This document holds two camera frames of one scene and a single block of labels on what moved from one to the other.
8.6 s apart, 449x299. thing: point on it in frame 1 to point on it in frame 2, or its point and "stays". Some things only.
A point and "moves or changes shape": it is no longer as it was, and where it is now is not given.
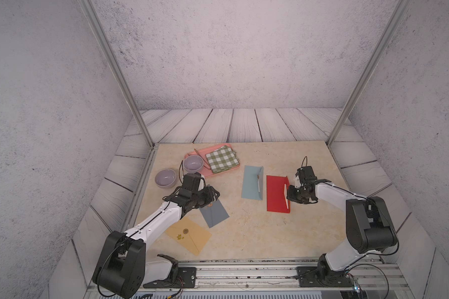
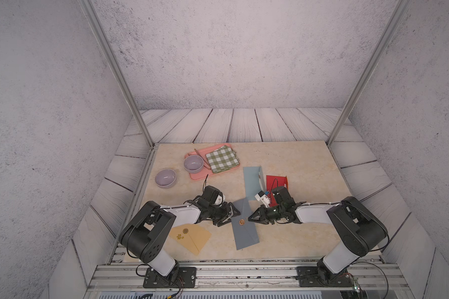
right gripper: (290, 196) to (261, 213)
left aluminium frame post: (95, 22) stays
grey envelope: (214, 213) moves or changes shape
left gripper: (210, 195) to (227, 213)
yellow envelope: (188, 235) stays
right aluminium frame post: (397, 15) stays
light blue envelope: (252, 182) stays
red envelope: (277, 194) stays
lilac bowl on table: (165, 177) stays
